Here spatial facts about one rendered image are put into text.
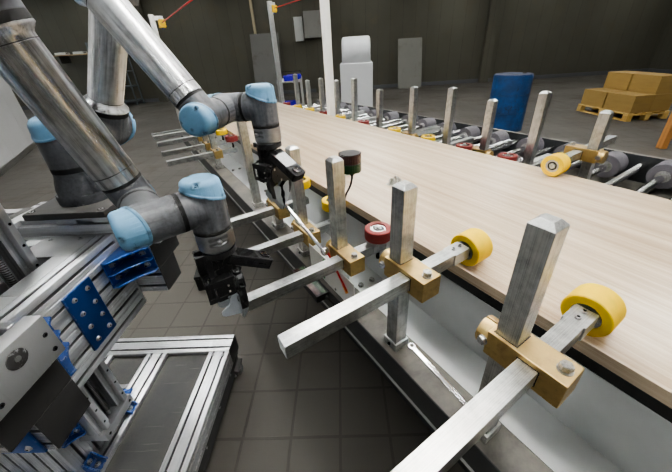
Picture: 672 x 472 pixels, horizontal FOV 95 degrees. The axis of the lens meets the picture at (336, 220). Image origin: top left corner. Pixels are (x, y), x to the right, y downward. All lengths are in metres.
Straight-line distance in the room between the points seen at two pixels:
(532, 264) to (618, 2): 14.41
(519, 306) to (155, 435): 1.29
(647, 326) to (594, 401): 0.18
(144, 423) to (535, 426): 1.27
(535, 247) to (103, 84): 1.07
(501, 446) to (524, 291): 0.37
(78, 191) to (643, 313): 1.33
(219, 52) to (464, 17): 8.12
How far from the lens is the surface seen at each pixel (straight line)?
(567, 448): 0.94
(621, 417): 0.87
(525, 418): 0.93
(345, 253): 0.87
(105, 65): 1.09
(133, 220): 0.61
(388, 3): 11.98
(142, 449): 1.48
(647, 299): 0.89
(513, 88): 5.75
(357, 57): 7.00
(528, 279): 0.49
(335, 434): 1.53
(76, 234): 1.16
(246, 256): 0.71
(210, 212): 0.62
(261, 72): 11.67
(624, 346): 0.76
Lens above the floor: 1.38
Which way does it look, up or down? 29 degrees down
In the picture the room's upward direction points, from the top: 4 degrees counter-clockwise
